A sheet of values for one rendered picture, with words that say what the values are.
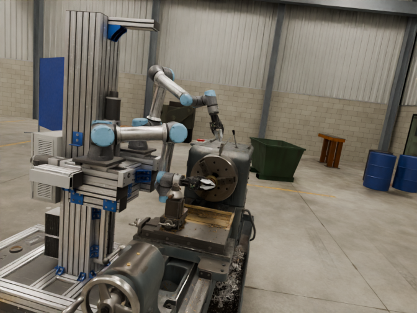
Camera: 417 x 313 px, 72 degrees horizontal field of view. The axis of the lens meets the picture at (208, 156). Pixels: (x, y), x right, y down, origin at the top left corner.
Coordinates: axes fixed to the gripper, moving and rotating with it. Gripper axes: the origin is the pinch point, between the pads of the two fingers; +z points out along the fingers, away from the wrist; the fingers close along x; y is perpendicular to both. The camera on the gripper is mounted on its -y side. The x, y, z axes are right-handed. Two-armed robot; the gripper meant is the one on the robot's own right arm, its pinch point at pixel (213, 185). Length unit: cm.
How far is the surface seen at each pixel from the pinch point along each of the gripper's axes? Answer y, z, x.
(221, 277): 61, 18, -19
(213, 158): -15.2, -4.7, 13.8
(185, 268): 54, 1, -24
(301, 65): -1056, 108, 234
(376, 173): -589, 297, -73
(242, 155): -33.1, 12.2, 15.3
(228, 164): -15.3, 5.7, 10.9
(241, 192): -30.9, 15.2, -11.1
